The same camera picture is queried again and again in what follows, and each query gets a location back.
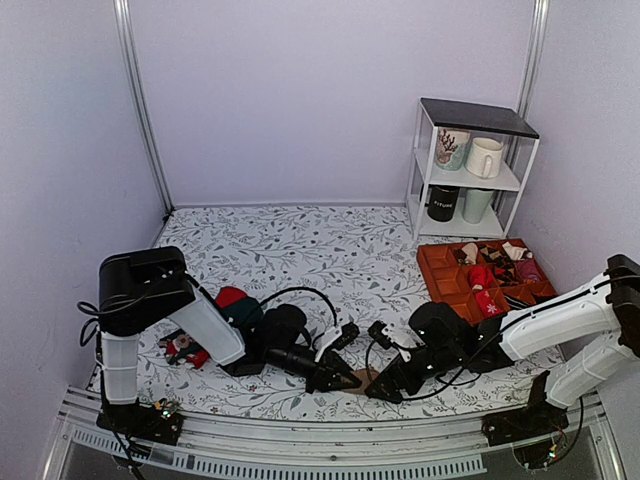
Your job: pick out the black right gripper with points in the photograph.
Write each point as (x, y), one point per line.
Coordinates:
(389, 377)

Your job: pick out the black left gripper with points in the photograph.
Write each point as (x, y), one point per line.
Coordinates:
(328, 371)

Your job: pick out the tan ribbed sock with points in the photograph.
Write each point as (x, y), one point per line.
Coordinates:
(365, 377)

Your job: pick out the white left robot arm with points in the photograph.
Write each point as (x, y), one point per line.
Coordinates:
(137, 290)

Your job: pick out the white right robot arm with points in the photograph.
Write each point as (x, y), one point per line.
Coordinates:
(607, 307)

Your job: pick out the floral patterned table mat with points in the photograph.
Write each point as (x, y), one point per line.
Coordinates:
(337, 264)

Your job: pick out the red and green sock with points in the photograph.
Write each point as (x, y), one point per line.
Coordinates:
(212, 329)

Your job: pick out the red snowflake sock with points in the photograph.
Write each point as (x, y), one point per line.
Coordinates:
(487, 304)

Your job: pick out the orange wooden divider tray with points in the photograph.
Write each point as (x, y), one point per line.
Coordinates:
(447, 281)

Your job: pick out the red rolled sock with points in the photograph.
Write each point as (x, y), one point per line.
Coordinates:
(481, 277)

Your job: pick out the beige patterned sock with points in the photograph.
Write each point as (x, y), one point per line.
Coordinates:
(467, 255)

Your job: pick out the black striped sock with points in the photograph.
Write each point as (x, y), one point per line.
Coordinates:
(516, 303)

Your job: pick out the brown argyle sock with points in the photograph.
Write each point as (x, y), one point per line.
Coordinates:
(501, 265)

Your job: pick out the black mug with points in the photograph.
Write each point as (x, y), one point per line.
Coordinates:
(442, 202)

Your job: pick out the purple rolled sock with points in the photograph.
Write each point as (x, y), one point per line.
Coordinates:
(528, 271)

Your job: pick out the pale green cup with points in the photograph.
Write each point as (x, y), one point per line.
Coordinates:
(475, 204)

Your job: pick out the white metal shelf rack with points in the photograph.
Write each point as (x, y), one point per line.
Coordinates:
(520, 141)

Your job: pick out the white ceramic mug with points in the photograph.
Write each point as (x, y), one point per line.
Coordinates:
(485, 157)

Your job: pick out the coral pattern mug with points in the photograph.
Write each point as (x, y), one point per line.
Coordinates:
(451, 148)

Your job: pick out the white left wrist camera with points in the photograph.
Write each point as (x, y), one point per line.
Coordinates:
(331, 339)

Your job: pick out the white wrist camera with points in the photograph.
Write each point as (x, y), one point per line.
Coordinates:
(401, 340)
(331, 339)

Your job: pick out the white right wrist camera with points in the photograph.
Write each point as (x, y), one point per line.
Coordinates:
(401, 340)

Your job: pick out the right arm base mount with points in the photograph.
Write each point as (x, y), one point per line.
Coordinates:
(538, 417)

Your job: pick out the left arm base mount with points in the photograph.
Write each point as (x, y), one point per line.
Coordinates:
(160, 422)

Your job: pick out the aluminium front rail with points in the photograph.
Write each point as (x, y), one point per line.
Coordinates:
(254, 430)

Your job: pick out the right aluminium corner post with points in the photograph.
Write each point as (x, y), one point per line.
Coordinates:
(533, 55)

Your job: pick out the aluminium corner post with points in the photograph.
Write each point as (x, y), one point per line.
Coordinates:
(125, 32)
(533, 55)

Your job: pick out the left aluminium corner post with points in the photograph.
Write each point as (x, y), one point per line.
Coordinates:
(125, 32)

